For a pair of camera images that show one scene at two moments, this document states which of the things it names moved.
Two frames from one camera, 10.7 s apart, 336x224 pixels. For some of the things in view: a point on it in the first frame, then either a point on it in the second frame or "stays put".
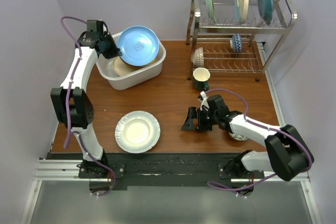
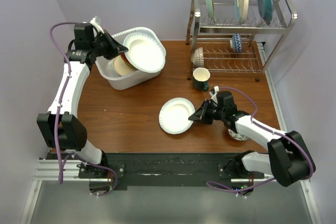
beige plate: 121,68 stays put
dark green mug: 201,76 stays put
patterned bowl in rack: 199,59 stays put
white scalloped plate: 137,131 -> 145,53
